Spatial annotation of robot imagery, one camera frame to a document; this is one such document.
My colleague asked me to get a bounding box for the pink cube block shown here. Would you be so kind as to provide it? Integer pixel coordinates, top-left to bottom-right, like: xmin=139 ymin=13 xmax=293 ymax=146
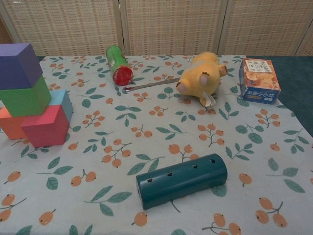
xmin=21 ymin=104 xmax=70 ymax=148

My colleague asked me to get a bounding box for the teal cylinder with holes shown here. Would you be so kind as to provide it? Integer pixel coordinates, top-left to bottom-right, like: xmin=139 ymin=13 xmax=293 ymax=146
xmin=135 ymin=153 xmax=229 ymax=211

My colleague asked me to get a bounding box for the green chips can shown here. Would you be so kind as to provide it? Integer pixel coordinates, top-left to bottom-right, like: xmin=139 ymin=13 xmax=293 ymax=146
xmin=105 ymin=45 xmax=134 ymax=87

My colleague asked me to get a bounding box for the light blue cube block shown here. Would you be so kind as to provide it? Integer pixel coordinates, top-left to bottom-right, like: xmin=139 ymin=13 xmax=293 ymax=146
xmin=48 ymin=89 xmax=74 ymax=123

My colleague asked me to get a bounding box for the woven folding screen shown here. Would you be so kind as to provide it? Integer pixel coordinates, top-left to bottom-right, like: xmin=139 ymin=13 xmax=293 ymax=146
xmin=0 ymin=0 xmax=313 ymax=58

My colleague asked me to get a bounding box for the orange blue snack box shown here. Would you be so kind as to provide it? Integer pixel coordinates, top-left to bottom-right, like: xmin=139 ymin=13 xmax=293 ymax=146
xmin=239 ymin=58 xmax=281 ymax=106

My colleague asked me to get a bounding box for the orange cube block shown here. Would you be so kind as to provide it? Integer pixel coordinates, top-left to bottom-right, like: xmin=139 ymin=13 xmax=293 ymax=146
xmin=0 ymin=106 xmax=28 ymax=141

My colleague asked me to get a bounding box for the green cube block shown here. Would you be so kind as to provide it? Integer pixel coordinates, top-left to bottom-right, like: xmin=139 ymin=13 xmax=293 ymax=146
xmin=0 ymin=75 xmax=52 ymax=117

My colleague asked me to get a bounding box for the yellow plush toy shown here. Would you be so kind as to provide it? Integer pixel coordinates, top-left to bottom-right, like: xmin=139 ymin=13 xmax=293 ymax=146
xmin=177 ymin=51 xmax=229 ymax=108

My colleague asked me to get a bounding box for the purple cube block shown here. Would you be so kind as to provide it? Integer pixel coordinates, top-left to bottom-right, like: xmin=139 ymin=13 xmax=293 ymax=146
xmin=0 ymin=43 xmax=44 ymax=90

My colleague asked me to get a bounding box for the metal table knife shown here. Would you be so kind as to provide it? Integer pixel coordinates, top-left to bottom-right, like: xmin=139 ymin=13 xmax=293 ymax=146
xmin=123 ymin=77 xmax=182 ymax=94

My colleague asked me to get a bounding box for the floral tablecloth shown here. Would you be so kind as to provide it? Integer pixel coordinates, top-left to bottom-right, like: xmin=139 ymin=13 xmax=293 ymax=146
xmin=0 ymin=55 xmax=313 ymax=235

